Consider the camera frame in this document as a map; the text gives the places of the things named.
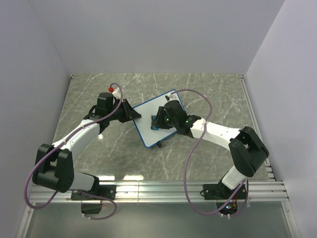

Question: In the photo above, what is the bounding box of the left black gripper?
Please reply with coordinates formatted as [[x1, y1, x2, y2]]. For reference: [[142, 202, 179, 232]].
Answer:
[[107, 99, 141, 123]]

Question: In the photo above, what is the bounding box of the blue whiteboard eraser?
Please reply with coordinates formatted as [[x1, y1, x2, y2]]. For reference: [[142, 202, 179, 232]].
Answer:
[[151, 115, 159, 130]]

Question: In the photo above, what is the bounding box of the blue framed small whiteboard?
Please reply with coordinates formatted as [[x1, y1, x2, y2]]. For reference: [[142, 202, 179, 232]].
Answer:
[[133, 89, 184, 148]]

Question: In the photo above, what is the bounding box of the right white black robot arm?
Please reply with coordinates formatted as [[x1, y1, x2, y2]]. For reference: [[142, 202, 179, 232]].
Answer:
[[151, 100, 269, 198]]

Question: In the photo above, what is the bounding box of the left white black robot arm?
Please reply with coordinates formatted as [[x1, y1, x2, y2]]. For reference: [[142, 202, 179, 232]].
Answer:
[[32, 92, 142, 199]]

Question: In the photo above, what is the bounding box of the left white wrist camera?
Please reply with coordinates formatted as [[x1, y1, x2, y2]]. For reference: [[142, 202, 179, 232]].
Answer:
[[108, 87, 122, 100]]

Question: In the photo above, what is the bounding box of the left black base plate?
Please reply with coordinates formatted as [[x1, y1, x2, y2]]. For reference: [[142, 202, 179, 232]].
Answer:
[[71, 184, 116, 201]]

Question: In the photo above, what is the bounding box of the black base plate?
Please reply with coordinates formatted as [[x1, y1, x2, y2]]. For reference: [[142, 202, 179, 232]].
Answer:
[[200, 183, 247, 200], [71, 184, 116, 201]]

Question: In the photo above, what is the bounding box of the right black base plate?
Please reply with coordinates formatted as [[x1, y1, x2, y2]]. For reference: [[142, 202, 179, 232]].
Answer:
[[200, 183, 247, 200]]

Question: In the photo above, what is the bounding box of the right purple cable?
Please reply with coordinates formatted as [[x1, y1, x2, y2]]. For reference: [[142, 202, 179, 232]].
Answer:
[[170, 89, 250, 219]]

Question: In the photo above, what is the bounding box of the purple cable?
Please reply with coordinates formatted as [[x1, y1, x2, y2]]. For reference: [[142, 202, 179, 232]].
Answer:
[[24, 82, 124, 220], [170, 89, 250, 219]]

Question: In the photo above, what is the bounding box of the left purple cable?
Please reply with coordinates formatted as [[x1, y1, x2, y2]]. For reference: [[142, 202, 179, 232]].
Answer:
[[24, 82, 124, 220]]

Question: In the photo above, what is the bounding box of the right aluminium side rail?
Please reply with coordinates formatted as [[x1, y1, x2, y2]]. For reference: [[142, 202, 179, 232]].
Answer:
[[239, 74, 276, 181]]

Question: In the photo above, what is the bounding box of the aluminium mounting rail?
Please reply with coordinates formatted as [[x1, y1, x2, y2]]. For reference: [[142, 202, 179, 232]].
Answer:
[[29, 180, 289, 204]]

